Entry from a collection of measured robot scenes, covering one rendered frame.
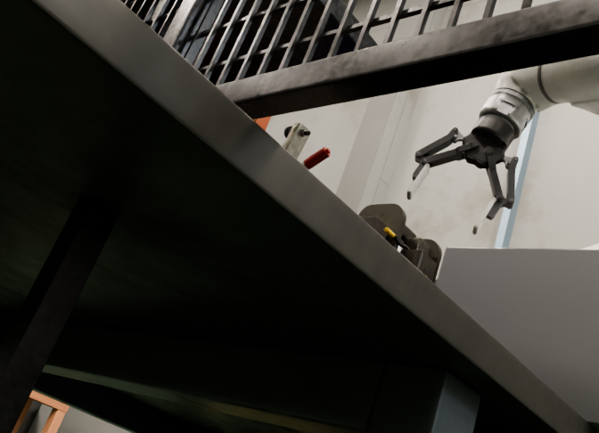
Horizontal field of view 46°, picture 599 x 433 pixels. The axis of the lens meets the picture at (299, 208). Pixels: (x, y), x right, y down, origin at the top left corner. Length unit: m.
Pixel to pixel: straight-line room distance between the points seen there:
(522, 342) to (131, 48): 0.75
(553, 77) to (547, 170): 4.04
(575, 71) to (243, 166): 0.93
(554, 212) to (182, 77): 4.77
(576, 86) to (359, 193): 4.57
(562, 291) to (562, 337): 0.07
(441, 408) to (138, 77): 0.47
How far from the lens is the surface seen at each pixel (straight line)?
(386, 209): 1.64
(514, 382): 0.80
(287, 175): 0.52
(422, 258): 1.55
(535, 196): 5.31
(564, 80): 1.35
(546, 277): 1.08
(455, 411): 0.78
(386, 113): 6.24
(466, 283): 1.12
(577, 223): 5.06
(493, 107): 1.39
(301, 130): 1.50
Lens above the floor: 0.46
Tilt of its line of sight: 24 degrees up
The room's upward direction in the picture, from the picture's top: 21 degrees clockwise
